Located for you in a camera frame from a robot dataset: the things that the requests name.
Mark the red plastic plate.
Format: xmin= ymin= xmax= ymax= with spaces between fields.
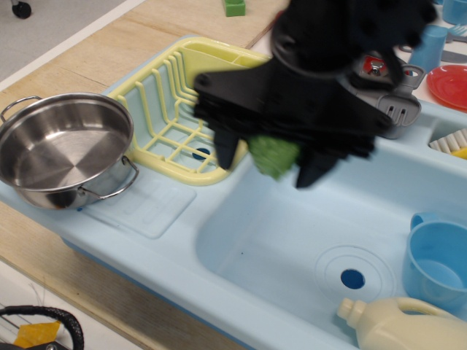
xmin=426 ymin=65 xmax=466 ymax=112

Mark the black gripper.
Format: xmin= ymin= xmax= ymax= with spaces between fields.
xmin=194 ymin=21 xmax=394 ymax=189

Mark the blue plastic mug in sink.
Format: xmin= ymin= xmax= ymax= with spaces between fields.
xmin=402 ymin=212 xmax=466 ymax=312

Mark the white scrub brush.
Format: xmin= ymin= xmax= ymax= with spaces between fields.
xmin=428 ymin=128 xmax=466 ymax=159

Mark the green plastic block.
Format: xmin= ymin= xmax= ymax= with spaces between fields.
xmin=223 ymin=0 xmax=247 ymax=17

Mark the yellow dish rack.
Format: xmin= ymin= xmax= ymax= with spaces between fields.
xmin=107 ymin=36 xmax=268 ymax=186

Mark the yellow tape piece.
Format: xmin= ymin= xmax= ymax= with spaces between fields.
xmin=13 ymin=321 xmax=61 ymax=349

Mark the blue cup top right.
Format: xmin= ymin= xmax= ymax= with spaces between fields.
xmin=442 ymin=0 xmax=467 ymax=25

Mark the green toy squash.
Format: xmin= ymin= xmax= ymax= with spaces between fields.
xmin=247 ymin=135 xmax=301 ymax=181

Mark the stainless steel pot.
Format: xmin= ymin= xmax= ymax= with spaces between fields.
xmin=1 ymin=93 xmax=139 ymax=209

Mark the blue plastic cup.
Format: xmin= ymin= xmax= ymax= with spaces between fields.
xmin=409 ymin=25 xmax=448 ymax=73

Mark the light blue toy sink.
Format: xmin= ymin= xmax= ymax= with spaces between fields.
xmin=1 ymin=102 xmax=466 ymax=349

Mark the black braided cable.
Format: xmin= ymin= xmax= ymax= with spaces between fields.
xmin=0 ymin=306 xmax=85 ymax=350

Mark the cream detergent bottle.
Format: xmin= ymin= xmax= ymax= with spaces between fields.
xmin=337 ymin=297 xmax=466 ymax=349

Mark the black caster wheel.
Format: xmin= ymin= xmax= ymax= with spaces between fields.
xmin=11 ymin=0 xmax=32 ymax=19

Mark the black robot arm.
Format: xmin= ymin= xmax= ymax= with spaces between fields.
xmin=194 ymin=1 xmax=437 ymax=188

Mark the grey toy faucet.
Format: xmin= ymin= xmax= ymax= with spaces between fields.
xmin=347 ymin=54 xmax=425 ymax=139

